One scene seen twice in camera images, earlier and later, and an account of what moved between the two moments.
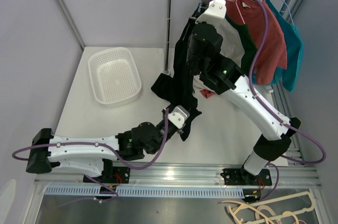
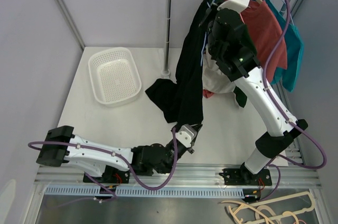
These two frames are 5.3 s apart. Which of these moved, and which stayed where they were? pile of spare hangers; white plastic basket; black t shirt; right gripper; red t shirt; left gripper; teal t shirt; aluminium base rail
Moved: left gripper; right gripper; black t shirt
Stayed: red t shirt; pile of spare hangers; teal t shirt; aluminium base rail; white plastic basket
